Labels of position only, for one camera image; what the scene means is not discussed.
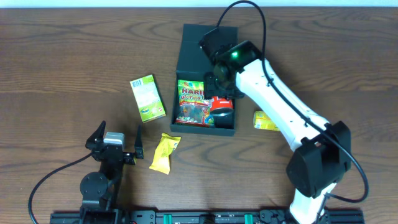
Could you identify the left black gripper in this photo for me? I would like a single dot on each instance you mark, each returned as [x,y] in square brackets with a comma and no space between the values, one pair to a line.
[115,154]

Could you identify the yellow Mentos bottle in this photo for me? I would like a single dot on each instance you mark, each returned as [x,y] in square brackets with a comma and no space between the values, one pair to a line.
[262,121]

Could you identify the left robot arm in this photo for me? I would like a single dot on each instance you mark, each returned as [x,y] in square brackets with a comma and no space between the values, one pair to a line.
[100,189]

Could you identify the green snack carton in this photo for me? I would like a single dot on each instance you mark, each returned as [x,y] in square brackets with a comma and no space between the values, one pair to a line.
[147,97]

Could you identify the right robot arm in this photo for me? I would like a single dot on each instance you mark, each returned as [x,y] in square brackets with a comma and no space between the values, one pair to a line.
[321,150]

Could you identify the red Pringles can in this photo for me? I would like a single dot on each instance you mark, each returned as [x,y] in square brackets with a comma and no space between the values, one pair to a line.
[221,106]

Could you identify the Haribo worms gummy bag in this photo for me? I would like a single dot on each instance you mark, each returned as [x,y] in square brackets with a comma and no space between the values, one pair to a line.
[194,109]

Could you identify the yellow candy wrapper pack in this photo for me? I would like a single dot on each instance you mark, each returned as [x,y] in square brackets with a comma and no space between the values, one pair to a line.
[166,146]

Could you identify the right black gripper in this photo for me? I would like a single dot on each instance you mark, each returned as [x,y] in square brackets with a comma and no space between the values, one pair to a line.
[219,93]

